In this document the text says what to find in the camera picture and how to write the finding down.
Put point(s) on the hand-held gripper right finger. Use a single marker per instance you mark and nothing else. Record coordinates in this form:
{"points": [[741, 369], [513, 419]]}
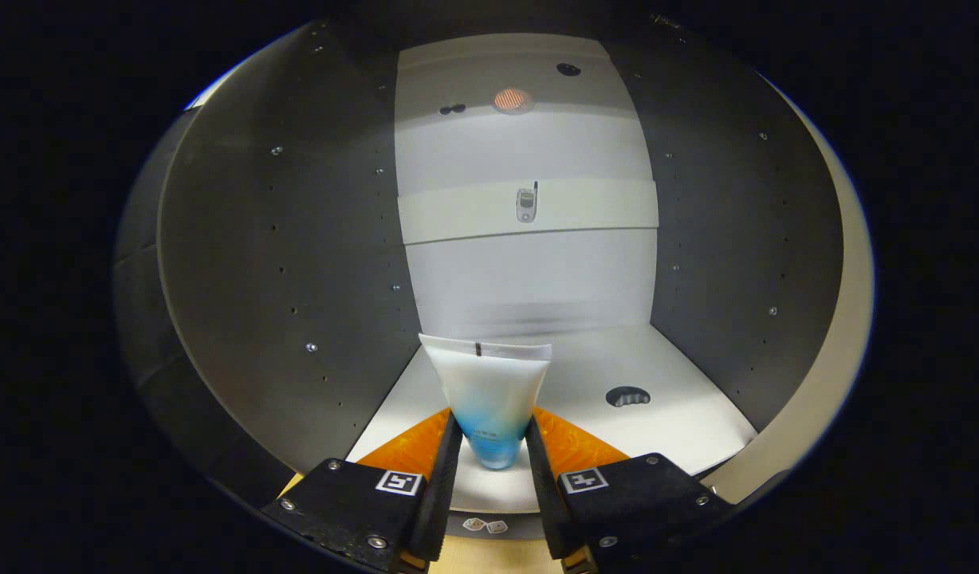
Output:
{"points": [[541, 502]]}

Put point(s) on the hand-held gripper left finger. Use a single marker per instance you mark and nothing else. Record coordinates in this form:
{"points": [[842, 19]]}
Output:
{"points": [[446, 494]]}

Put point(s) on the white and blue tube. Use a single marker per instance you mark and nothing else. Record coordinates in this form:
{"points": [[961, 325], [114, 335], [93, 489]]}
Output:
{"points": [[489, 391]]}

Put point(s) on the white cabinet shelf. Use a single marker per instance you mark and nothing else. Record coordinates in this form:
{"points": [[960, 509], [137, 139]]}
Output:
{"points": [[657, 430]]}

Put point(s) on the dark grey cabinet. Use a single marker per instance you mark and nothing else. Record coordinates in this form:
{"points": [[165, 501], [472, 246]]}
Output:
{"points": [[298, 239]]}

